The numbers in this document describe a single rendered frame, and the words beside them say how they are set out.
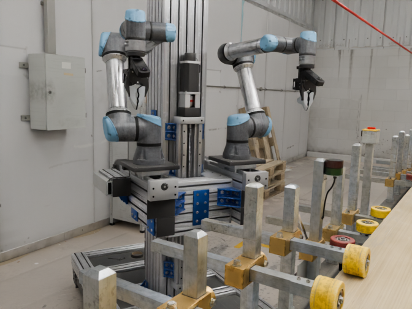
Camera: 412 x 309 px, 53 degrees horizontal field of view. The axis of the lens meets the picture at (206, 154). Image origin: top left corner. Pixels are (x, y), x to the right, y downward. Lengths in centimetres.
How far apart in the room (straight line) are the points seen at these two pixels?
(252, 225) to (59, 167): 304
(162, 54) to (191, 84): 21
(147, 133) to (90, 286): 133
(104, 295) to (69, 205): 343
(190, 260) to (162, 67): 144
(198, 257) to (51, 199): 316
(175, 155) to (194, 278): 136
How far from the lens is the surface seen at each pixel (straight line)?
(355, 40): 974
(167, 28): 174
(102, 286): 65
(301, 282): 99
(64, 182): 398
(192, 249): 83
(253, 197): 102
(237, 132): 214
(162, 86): 214
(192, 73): 211
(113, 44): 205
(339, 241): 145
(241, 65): 234
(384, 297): 114
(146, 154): 193
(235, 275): 102
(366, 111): 957
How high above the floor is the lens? 137
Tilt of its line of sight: 8 degrees down
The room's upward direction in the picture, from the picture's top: 2 degrees clockwise
